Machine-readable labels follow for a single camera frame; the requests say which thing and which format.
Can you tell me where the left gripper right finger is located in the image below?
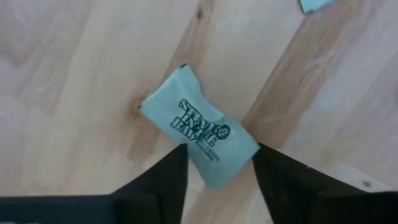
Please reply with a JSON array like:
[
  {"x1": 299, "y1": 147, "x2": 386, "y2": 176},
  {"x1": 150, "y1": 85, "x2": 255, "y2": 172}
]
[{"x1": 252, "y1": 142, "x2": 398, "y2": 224}]

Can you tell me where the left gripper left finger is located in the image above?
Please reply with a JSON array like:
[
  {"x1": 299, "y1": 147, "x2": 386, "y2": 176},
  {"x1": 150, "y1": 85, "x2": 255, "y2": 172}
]
[{"x1": 110, "y1": 143, "x2": 189, "y2": 224}]

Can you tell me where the light green stevia packet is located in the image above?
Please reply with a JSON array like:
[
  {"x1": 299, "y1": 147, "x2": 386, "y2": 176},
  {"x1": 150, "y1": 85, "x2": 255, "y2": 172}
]
[
  {"x1": 297, "y1": 0, "x2": 338, "y2": 16},
  {"x1": 138, "y1": 63, "x2": 261, "y2": 192}
]

